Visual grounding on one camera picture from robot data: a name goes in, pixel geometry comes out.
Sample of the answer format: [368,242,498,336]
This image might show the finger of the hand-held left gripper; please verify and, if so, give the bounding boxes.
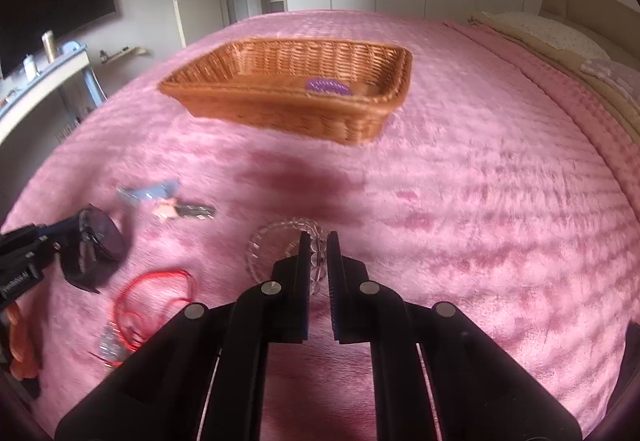
[40,215,83,240]

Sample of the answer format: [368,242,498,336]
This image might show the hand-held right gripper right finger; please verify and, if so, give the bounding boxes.
[327,231,583,441]

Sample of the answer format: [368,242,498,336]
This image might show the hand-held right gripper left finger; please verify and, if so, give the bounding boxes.
[55,231,311,441]

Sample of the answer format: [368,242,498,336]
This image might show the black sunglasses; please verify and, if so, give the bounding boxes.
[59,204,128,294]

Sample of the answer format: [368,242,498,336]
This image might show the clear bead bracelet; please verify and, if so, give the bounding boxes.
[246,218,331,296]

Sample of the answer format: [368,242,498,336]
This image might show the keychain with blue strap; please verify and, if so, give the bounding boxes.
[116,180,217,222]

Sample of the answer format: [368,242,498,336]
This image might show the brown wicker basket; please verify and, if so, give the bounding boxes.
[157,37,413,146]

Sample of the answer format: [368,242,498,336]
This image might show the person's left hand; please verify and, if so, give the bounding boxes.
[6,302,42,380]

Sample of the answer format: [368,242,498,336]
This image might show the white and blue desk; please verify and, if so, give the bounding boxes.
[0,41,108,148]

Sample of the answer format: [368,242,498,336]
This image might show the pink fluffy blanket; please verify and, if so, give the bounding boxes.
[0,10,640,441]

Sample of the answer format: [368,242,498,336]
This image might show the white floral pillow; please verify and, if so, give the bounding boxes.
[479,11,612,63]

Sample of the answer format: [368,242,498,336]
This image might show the beige quilt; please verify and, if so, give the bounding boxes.
[467,14,640,153]

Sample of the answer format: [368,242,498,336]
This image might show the pink checked pillow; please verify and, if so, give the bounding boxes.
[580,58,640,95]

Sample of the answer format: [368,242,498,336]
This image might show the beige bed headboard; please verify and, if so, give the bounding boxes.
[542,0,640,68]

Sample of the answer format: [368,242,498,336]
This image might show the small wooden wall shelf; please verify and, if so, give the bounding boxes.
[97,46,151,65]

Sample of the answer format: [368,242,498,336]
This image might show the black wall television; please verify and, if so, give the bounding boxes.
[0,0,118,79]

